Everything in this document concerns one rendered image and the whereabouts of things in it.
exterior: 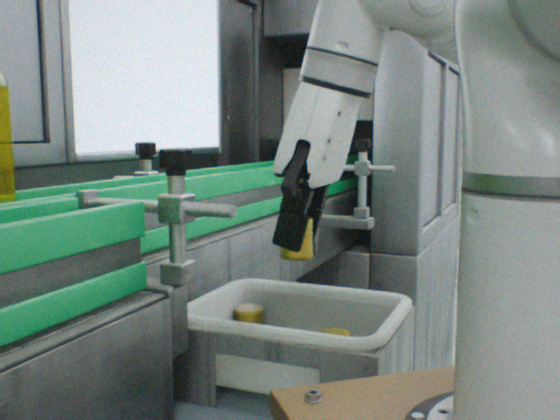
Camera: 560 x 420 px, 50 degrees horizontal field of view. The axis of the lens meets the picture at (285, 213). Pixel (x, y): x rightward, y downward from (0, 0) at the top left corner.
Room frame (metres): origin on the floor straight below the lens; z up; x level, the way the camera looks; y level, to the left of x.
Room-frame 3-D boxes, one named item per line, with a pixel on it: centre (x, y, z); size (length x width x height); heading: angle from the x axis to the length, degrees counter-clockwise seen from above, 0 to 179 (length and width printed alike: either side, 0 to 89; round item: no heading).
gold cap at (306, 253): (0.64, -0.01, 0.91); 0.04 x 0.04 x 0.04
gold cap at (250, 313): (0.70, 0.05, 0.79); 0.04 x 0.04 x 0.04
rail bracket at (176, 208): (0.56, 0.12, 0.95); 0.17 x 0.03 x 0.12; 67
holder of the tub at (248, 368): (0.64, 0.01, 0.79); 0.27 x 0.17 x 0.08; 67
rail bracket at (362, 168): (1.15, -0.12, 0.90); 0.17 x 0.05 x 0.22; 67
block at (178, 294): (0.56, 0.14, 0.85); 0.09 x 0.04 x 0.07; 67
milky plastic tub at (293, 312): (0.63, -0.01, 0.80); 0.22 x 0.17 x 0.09; 67
